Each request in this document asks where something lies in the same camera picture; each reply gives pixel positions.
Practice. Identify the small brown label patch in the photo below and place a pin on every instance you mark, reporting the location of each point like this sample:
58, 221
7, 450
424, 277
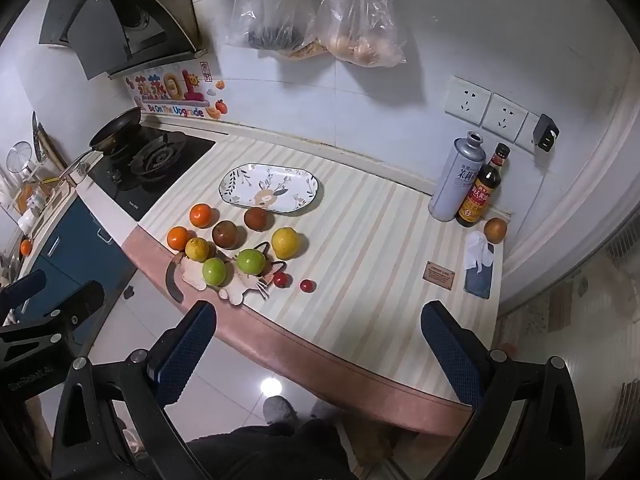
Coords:
438, 272

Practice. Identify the red apple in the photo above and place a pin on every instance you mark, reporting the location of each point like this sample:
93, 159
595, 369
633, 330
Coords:
224, 234

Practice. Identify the floral oval plate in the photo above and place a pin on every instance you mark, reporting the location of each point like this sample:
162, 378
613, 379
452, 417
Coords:
270, 180

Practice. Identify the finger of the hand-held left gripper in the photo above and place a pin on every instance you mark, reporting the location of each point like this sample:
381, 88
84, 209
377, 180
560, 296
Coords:
80, 301
22, 286

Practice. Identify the person's dark trousers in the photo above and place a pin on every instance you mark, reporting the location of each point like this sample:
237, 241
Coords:
270, 452

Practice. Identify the blue smartphone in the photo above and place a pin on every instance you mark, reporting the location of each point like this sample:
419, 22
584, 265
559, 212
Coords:
477, 285

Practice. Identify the sink-side dish rack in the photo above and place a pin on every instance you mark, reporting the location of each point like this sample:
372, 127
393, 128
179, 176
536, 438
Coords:
32, 200

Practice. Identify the blue kitchen cabinet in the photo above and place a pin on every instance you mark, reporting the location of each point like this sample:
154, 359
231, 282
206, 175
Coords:
75, 245

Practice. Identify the wooden cutting board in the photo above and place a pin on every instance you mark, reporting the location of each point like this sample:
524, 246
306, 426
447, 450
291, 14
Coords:
47, 147

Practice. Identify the black gas stove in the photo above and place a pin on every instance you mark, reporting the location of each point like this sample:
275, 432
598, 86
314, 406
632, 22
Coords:
155, 165

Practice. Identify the red cherry tomato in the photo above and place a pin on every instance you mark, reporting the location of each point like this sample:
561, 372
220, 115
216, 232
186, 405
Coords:
307, 285
281, 279

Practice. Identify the plastic bag with dark contents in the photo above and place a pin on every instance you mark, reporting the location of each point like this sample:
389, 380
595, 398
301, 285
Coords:
275, 15

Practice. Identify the grey slipper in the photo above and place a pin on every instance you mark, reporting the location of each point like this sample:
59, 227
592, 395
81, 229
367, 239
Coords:
280, 407
325, 410

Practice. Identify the black plug adapter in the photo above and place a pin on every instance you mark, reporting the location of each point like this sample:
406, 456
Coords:
545, 132

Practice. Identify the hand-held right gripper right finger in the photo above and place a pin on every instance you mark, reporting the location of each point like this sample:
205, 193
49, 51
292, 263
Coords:
450, 355

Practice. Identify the dark sauce bottle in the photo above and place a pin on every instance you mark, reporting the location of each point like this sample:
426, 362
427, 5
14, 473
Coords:
480, 195

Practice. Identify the dark brown round fruit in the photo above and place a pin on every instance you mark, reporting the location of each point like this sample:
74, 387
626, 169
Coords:
257, 219

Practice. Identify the black range hood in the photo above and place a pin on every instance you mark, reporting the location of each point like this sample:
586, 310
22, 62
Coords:
115, 15

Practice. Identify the striped counter mat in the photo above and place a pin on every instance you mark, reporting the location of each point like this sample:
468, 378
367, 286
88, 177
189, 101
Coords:
360, 260

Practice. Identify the small rough lemon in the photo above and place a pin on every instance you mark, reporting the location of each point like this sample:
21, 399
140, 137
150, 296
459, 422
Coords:
196, 249

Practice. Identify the white slatted rack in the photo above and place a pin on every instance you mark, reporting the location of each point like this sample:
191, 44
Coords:
622, 420

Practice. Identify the orange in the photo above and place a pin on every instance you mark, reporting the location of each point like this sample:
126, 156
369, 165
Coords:
201, 215
178, 238

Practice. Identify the small orange fruit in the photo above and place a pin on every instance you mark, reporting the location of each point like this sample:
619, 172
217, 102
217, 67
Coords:
25, 246

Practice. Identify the colourful wall sticker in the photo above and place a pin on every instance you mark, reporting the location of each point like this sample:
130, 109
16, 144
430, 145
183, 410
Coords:
172, 92

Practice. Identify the large smooth lemon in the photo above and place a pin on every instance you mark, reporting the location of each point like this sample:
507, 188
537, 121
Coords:
285, 243

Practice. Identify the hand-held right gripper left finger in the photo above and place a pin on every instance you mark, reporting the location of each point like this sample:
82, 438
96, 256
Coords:
185, 355

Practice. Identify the green apple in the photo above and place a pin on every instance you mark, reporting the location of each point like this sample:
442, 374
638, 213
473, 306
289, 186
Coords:
215, 271
250, 261

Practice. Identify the metal mesh strainer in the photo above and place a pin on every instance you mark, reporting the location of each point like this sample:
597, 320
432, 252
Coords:
20, 157

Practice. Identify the white wall socket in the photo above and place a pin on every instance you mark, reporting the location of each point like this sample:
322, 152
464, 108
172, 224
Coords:
467, 100
505, 116
525, 137

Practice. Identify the plastic bag with onions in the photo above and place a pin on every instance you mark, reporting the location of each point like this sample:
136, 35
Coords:
360, 25

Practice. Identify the cat-shaped mat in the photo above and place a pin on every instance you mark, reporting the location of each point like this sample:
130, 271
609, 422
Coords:
242, 287

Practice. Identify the black frying pan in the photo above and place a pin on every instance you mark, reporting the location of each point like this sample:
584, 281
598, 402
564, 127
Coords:
115, 130

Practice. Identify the white tissue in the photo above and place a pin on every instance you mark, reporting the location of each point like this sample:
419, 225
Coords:
475, 252

